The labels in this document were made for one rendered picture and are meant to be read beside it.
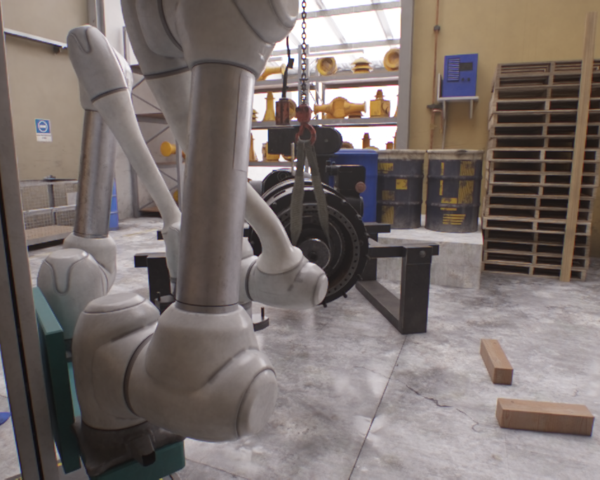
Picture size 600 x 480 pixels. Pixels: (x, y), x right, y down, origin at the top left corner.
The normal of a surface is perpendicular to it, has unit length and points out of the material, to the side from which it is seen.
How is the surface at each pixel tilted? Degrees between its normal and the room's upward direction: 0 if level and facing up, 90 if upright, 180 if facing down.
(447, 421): 0
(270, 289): 103
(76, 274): 71
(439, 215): 90
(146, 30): 116
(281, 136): 90
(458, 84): 90
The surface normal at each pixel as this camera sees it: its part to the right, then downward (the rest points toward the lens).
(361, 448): 0.00, -0.98
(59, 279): 0.16, -0.15
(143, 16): -0.58, 0.44
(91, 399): -0.29, 0.23
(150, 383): -0.48, -0.20
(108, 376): -0.39, 0.04
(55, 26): 0.93, 0.07
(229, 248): 0.71, 0.09
